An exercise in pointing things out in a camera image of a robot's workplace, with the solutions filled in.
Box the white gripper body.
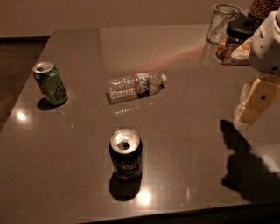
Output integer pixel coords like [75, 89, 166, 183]
[250, 9, 280, 76]

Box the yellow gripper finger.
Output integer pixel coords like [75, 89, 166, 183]
[234, 74, 280, 125]

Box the clear plastic water bottle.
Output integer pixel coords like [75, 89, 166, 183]
[106, 72, 167, 104]

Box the black pepsi can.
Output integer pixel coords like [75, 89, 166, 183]
[108, 129, 143, 181]

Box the green soda can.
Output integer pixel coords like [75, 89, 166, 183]
[32, 61, 67, 106]

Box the jar of brown nuts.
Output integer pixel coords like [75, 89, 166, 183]
[248, 0, 280, 22]

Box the clear glass cup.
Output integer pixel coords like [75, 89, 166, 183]
[206, 3, 242, 45]

